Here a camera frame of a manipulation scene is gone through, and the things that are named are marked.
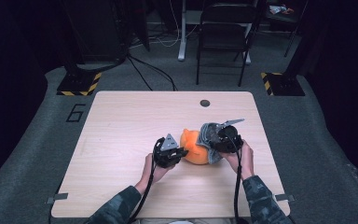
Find black floor cables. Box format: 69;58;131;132
126;53;179;92

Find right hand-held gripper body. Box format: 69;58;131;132
210;118;246;154

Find dark cabinet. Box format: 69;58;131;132
62;0;129;63

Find orange plush toy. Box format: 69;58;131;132
179;128;212;166

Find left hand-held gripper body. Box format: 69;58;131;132
152;133;185;169

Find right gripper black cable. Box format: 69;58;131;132
233;144;244;224

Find grey tape strip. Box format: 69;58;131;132
46;192;69;205
274;193;296;203

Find person's right hand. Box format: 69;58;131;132
221;138;255;182

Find black stand with striped base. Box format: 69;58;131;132
56;0;103;97
259;46;306;97

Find white floor cable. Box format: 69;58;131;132
130;0;200;49

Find person's left hand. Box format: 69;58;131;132
140;152;175;189

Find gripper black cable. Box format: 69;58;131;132
233;144;244;224
129;153;157;224

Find grey fluffy cloth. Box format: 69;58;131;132
196;122;231;165

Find white desk leg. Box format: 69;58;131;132
177;0;188;62

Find black folding chair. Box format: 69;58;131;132
195;2;259;88

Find dark chair with clutter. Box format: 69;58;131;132
264;0;310;59

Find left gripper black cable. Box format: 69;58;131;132
129;153;157;224

